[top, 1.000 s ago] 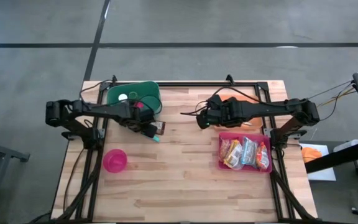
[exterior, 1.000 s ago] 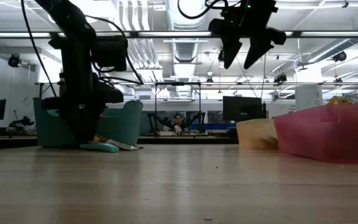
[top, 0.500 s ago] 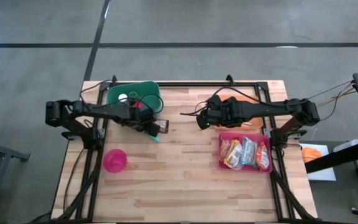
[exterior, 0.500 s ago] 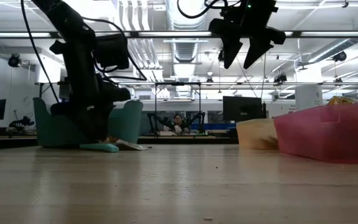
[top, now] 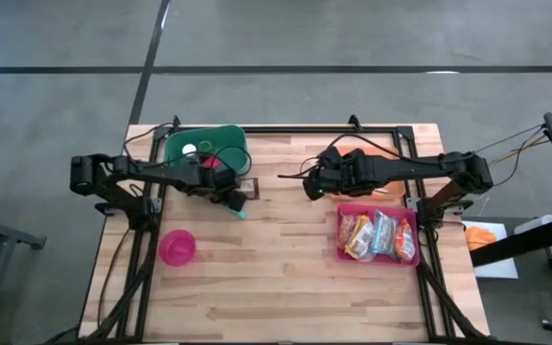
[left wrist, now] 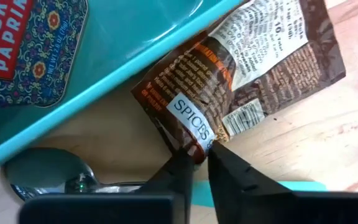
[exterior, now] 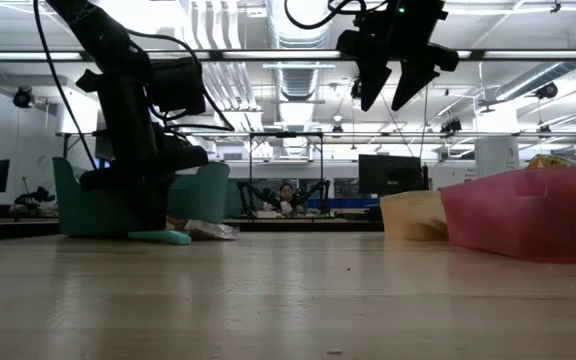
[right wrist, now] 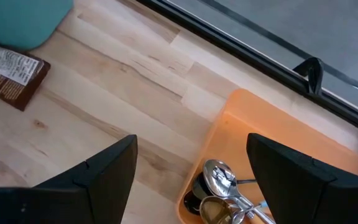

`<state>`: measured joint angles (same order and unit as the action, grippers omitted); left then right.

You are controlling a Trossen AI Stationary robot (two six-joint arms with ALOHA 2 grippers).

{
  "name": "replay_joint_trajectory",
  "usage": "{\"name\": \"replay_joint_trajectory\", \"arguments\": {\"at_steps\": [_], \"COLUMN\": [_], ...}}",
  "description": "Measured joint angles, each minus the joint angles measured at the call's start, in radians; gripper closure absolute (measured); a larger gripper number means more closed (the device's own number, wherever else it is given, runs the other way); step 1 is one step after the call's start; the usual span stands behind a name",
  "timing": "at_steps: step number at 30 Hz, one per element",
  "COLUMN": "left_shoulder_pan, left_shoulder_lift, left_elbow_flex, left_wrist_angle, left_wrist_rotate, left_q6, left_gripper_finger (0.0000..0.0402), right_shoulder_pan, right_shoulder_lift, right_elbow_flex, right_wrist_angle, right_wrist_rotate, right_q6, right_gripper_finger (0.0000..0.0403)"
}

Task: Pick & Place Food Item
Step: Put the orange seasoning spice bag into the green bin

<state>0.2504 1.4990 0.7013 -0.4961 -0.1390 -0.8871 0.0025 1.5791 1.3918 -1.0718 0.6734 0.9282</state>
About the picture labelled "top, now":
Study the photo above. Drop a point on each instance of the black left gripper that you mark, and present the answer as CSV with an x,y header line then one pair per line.
x,y
211,182

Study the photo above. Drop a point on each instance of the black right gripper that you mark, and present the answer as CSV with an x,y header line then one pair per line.
x,y
348,175

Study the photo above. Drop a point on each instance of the brown sauce packet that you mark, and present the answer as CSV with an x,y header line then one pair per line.
x,y
251,188

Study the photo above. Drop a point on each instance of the red-lidded spice tin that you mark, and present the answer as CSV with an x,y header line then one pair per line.
x,y
212,163

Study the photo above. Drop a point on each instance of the orange chicken ramen pack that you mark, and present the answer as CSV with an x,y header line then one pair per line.
x,y
404,242

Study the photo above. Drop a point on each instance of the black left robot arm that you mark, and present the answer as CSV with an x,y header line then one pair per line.
x,y
137,172

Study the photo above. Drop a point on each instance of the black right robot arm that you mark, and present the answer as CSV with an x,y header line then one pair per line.
x,y
439,167

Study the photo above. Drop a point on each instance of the teal plastic bin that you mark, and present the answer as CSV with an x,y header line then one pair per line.
x,y
230,141

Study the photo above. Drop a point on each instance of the pink plastic bowl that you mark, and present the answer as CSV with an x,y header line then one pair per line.
x,y
177,247

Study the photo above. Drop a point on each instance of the pink plastic bin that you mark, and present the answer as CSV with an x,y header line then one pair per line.
x,y
343,259

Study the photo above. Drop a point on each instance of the orange plastic bin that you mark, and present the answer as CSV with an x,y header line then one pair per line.
x,y
391,189

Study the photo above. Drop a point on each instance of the orange cloth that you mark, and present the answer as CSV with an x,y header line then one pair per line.
x,y
479,238

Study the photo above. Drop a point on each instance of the white paper sheet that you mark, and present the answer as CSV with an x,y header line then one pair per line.
x,y
496,263

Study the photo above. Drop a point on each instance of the grey metal side table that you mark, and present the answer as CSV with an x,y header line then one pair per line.
x,y
27,238

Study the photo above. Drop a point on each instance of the white plastic container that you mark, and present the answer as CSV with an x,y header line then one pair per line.
x,y
537,223

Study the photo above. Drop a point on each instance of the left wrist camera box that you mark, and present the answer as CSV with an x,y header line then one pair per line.
x,y
226,179

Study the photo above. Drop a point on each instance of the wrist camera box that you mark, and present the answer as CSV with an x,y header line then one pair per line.
x,y
331,157
226,179

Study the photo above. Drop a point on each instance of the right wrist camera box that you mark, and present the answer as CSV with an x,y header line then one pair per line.
x,y
331,157

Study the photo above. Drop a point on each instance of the black aluminium table frame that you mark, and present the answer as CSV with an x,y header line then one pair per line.
x,y
281,129

